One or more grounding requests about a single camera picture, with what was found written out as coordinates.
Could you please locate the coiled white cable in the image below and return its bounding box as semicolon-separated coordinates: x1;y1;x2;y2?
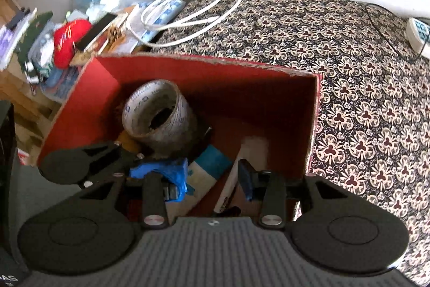
128;0;244;48

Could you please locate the crumpled white tissue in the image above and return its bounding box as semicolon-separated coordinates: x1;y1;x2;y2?
85;0;122;17

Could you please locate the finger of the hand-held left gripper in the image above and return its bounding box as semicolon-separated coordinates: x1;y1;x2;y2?
83;141;144;189

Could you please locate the white and blue power strip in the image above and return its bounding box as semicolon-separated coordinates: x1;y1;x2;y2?
406;17;430;59

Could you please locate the brown printed card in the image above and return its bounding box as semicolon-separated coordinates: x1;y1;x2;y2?
69;12;131;68

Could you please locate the white bottle with blue cap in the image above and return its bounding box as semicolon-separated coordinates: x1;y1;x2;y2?
166;144;235;218

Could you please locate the purple and white booklet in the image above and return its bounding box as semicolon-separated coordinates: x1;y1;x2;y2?
0;7;38;70

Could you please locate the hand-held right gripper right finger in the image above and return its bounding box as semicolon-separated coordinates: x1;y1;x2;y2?
236;158;341;230

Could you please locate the black smartphone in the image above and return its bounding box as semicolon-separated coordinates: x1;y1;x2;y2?
74;13;119;51

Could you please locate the blue and white marker pen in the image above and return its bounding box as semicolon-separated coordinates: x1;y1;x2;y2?
212;157;243;218

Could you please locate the printed tape roll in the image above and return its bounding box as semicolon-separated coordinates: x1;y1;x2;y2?
121;79;203;154

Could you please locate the red cardboard box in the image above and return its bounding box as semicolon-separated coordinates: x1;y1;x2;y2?
36;52;322;218

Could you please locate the red heart plush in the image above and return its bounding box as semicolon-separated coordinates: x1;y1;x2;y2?
53;19;92;69

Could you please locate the blue and white packet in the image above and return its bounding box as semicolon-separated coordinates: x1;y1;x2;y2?
140;0;188;39

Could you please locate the green and white cloth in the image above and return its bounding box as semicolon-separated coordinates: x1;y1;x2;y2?
15;10;56;83

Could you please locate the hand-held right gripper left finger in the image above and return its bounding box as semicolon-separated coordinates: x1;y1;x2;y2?
81;157;189;230

